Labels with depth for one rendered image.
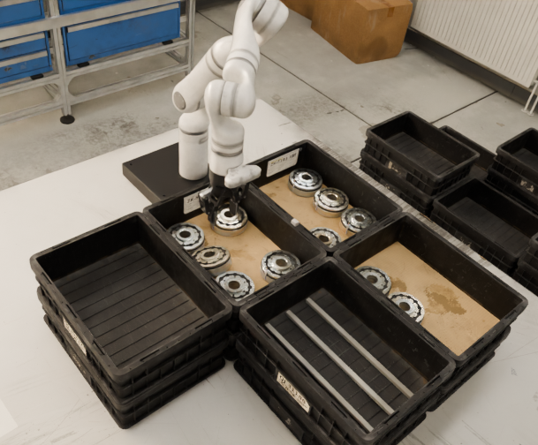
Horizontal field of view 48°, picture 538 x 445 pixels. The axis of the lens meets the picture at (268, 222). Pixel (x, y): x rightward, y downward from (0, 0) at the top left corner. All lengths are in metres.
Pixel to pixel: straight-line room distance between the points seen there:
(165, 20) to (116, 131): 0.70
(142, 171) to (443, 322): 1.03
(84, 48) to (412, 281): 2.35
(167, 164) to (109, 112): 1.67
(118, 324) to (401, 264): 0.76
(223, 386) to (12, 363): 0.51
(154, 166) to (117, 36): 1.62
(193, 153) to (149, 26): 1.81
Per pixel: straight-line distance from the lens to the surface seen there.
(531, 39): 4.27
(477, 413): 1.63
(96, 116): 3.61
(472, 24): 4.46
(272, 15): 1.46
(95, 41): 3.46
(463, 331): 1.59
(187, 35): 3.78
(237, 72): 1.28
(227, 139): 1.27
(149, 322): 1.45
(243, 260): 1.59
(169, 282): 1.53
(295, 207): 1.76
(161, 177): 1.95
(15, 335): 1.63
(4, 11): 3.20
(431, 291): 1.64
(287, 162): 1.84
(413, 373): 1.46
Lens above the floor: 1.98
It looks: 42 degrees down
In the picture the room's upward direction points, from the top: 9 degrees clockwise
